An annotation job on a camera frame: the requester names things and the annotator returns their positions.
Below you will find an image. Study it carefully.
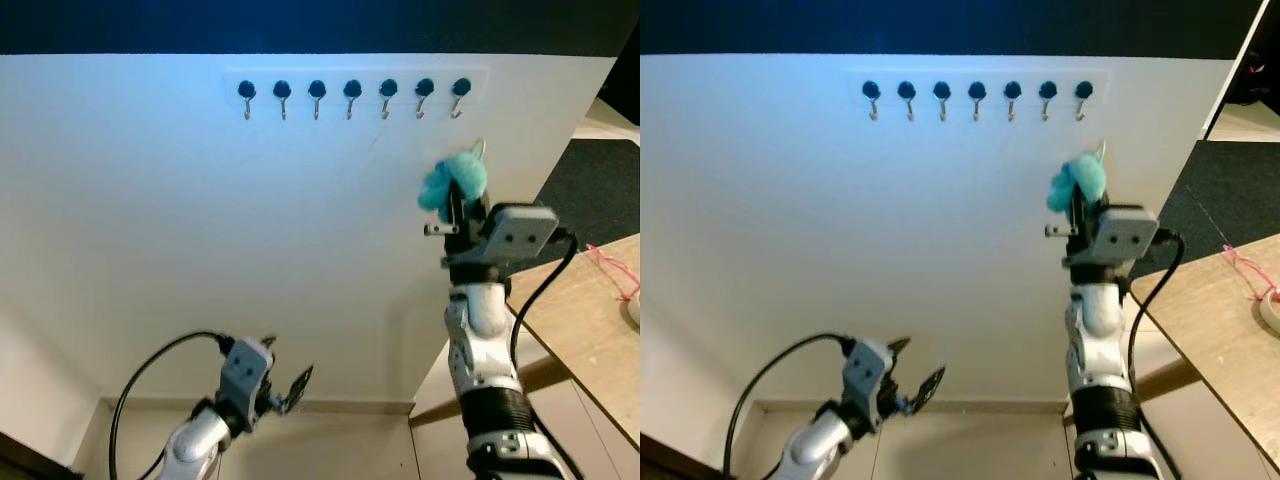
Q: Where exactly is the light wooden table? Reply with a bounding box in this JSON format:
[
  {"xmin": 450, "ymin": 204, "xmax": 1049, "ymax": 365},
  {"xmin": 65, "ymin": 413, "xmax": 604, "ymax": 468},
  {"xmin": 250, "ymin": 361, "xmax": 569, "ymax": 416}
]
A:
[
  {"xmin": 410, "ymin": 234, "xmax": 641, "ymax": 448},
  {"xmin": 1062, "ymin": 235, "xmax": 1280, "ymax": 473}
]

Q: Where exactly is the white hook rail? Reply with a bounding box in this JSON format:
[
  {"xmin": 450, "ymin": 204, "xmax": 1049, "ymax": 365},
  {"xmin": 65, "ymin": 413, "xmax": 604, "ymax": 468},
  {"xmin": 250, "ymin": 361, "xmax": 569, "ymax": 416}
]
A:
[
  {"xmin": 225, "ymin": 67, "xmax": 491, "ymax": 111},
  {"xmin": 850, "ymin": 67, "xmax": 1112, "ymax": 111}
]

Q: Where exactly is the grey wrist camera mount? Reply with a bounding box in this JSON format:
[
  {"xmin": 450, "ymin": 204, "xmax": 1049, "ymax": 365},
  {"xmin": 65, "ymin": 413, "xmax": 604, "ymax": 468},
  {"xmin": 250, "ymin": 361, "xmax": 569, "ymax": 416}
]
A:
[
  {"xmin": 845, "ymin": 338, "xmax": 897, "ymax": 421},
  {"xmin": 478, "ymin": 203, "xmax": 560, "ymax": 267},
  {"xmin": 1094, "ymin": 204, "xmax": 1160, "ymax": 267},
  {"xmin": 218, "ymin": 338, "xmax": 277, "ymax": 421}
]

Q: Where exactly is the pink cord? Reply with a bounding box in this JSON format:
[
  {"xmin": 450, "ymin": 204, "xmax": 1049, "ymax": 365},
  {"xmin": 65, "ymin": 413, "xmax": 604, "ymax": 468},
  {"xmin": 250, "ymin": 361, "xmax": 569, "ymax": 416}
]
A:
[
  {"xmin": 1222, "ymin": 244, "xmax": 1280, "ymax": 303},
  {"xmin": 585, "ymin": 243, "xmax": 641, "ymax": 303}
]

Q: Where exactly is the dark rug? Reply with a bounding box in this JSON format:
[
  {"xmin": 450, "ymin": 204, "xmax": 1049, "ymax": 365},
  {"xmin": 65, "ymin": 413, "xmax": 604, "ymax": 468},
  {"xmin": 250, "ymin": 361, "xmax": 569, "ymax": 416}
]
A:
[
  {"xmin": 1150, "ymin": 139, "xmax": 1280, "ymax": 279},
  {"xmin": 535, "ymin": 139, "xmax": 641, "ymax": 253}
]

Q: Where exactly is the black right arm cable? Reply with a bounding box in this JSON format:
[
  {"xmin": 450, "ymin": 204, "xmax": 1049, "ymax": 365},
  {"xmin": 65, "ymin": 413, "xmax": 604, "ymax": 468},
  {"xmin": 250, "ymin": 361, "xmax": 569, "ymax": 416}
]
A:
[
  {"xmin": 508, "ymin": 230, "xmax": 581, "ymax": 386},
  {"xmin": 1126, "ymin": 231, "xmax": 1185, "ymax": 471}
]

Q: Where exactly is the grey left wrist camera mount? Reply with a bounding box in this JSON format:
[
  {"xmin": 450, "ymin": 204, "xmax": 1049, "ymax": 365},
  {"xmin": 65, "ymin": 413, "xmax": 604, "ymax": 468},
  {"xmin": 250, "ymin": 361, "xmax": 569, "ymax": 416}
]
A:
[
  {"xmin": 845, "ymin": 338, "xmax": 897, "ymax": 421},
  {"xmin": 218, "ymin": 338, "xmax": 277, "ymax": 421}
]

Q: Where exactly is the teal fluffy keychain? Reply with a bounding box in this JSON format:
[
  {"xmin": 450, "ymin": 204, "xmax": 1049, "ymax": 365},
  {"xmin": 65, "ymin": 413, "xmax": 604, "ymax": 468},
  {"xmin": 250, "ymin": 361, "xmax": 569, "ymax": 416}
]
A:
[
  {"xmin": 1046, "ymin": 140, "xmax": 1109, "ymax": 214},
  {"xmin": 417, "ymin": 138, "xmax": 491, "ymax": 213}
]

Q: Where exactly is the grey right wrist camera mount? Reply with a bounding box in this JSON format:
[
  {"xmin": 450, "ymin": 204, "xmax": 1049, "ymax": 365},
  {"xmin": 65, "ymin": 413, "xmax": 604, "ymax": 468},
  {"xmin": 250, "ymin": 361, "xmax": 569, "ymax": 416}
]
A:
[
  {"xmin": 1094, "ymin": 204, "xmax": 1160, "ymax": 267},
  {"xmin": 478, "ymin": 203, "xmax": 560, "ymax": 267}
]

